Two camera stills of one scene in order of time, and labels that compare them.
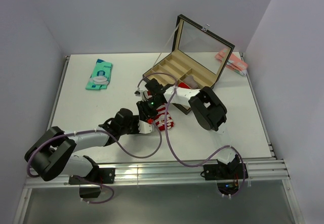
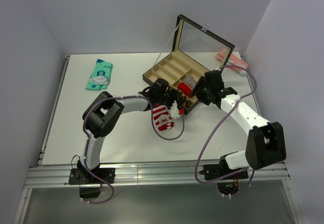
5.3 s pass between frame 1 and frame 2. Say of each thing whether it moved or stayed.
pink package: stayed
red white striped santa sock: stayed
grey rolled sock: stayed
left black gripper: moved
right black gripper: moved
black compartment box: stayed
